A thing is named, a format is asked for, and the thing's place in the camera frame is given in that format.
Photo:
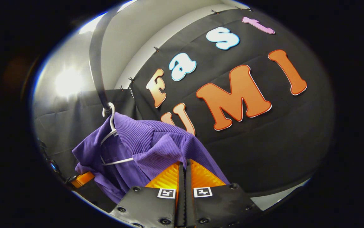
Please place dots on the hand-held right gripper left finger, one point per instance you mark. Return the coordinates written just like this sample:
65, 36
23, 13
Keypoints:
147, 205

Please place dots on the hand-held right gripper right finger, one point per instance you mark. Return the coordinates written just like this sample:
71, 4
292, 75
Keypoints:
220, 205

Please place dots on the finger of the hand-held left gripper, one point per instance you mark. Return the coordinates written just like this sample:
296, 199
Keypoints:
82, 179

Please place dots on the white plastic hanger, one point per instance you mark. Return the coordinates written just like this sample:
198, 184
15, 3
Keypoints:
118, 162

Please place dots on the black clothes rack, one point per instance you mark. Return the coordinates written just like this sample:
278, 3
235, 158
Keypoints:
96, 69

